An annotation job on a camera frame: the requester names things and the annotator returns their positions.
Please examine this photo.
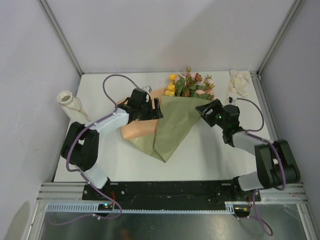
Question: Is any right aluminium frame post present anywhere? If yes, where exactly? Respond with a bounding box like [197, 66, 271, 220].
[256, 0, 305, 76]

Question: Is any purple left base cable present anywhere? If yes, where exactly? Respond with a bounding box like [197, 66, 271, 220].
[47, 194, 123, 227]

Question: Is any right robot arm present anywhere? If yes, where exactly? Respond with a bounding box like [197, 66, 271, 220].
[195, 99, 301, 201]

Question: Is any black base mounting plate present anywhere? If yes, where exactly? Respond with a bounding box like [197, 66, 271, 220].
[82, 180, 254, 208]

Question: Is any right aluminium table rail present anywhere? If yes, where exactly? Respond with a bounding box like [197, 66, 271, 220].
[249, 71, 282, 140]

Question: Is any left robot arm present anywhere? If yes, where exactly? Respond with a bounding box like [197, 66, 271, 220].
[60, 86, 163, 200]

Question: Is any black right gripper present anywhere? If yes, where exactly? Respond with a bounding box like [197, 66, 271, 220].
[195, 99, 227, 130]

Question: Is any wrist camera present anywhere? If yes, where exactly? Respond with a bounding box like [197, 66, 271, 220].
[228, 96, 238, 104]
[141, 85, 152, 95]

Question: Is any white ribbed ceramic vase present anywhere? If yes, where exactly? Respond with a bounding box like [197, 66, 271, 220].
[57, 91, 90, 124]

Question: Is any cream printed ribbon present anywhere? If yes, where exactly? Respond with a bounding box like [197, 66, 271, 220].
[225, 69, 250, 103]

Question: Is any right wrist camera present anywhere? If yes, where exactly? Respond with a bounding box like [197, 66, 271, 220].
[228, 96, 238, 104]

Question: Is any left aluminium frame post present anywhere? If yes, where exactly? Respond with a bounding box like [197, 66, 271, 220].
[37, 0, 84, 77]

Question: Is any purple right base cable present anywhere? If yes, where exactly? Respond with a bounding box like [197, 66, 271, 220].
[236, 189, 274, 237]

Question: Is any aluminium frame post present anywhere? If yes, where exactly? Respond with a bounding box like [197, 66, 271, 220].
[256, 0, 305, 76]
[37, 0, 84, 77]

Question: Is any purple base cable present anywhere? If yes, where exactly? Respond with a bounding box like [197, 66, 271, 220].
[236, 189, 274, 237]
[47, 194, 123, 227]

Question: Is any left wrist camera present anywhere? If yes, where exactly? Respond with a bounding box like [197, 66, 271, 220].
[141, 85, 152, 95]

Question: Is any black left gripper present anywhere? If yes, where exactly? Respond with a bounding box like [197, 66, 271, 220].
[137, 98, 163, 121]

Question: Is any grey slotted cable duct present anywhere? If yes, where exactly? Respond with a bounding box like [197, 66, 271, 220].
[44, 201, 261, 215]

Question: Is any green and peach wrapping paper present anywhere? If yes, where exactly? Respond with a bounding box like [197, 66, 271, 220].
[121, 89, 214, 163]

